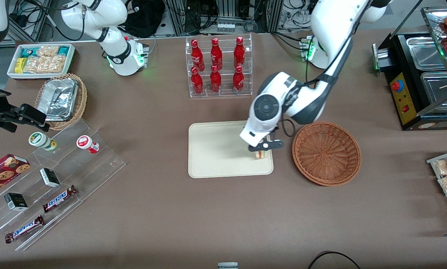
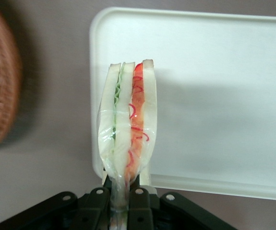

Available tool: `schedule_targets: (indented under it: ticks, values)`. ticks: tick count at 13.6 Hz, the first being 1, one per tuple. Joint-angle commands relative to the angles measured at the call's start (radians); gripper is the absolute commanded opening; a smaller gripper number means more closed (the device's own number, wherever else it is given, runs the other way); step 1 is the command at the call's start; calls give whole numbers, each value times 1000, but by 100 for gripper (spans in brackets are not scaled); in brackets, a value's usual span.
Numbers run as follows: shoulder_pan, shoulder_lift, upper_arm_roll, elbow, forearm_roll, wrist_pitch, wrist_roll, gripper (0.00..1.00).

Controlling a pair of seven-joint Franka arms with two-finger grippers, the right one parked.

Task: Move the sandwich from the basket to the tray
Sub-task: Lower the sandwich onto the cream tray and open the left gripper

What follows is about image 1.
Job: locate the triangle sandwich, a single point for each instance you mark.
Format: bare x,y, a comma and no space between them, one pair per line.
261,154

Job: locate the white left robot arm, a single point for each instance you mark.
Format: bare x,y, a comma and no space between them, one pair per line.
331,33

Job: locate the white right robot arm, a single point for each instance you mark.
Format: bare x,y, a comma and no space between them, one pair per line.
115,48

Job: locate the cream rectangular plastic tray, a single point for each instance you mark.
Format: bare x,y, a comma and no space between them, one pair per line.
219,149

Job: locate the brown round wicker basket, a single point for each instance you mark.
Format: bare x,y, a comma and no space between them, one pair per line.
326,153

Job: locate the light wicker basket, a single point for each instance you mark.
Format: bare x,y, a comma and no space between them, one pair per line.
81,97

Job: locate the green sunflower lidded jar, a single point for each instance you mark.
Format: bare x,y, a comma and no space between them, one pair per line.
40,140

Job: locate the silver foil container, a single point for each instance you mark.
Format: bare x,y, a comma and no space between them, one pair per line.
59,99

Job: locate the yellow snack pack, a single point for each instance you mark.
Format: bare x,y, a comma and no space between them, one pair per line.
19,65

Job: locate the red tartan cookie box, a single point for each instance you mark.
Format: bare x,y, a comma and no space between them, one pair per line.
5,172

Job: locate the clear rice cracker pack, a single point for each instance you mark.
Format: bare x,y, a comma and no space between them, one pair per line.
47,50
44,64

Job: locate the red cola bottle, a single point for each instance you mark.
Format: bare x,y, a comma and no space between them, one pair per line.
238,79
196,54
215,80
196,82
239,50
216,52

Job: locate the teal snack pack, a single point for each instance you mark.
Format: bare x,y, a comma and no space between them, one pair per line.
28,51
63,50

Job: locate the red white lidded jar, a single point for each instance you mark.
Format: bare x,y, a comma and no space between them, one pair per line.
87,144

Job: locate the small black carton box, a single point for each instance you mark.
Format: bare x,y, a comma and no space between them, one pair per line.
49,177
16,201

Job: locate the white rectangular snack bin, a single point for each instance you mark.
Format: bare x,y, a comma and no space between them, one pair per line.
71,59

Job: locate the clear acrylic stepped display stand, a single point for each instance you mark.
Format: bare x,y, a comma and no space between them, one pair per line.
77,175

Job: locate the Snickers chocolate bar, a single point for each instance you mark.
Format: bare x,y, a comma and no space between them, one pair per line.
23,228
59,198

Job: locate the clear acrylic bottle rack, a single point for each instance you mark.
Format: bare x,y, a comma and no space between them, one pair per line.
219,35

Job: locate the white power strip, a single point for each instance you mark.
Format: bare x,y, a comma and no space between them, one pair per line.
225,27

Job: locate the small grey white device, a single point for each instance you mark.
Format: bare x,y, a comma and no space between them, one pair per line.
227,265

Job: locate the black food warmer machine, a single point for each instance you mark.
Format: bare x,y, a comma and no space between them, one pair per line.
404,101

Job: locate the black bag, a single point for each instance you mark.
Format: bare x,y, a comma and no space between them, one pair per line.
145,16

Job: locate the stainless steel pan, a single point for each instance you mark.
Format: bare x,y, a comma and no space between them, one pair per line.
423,52
438,86

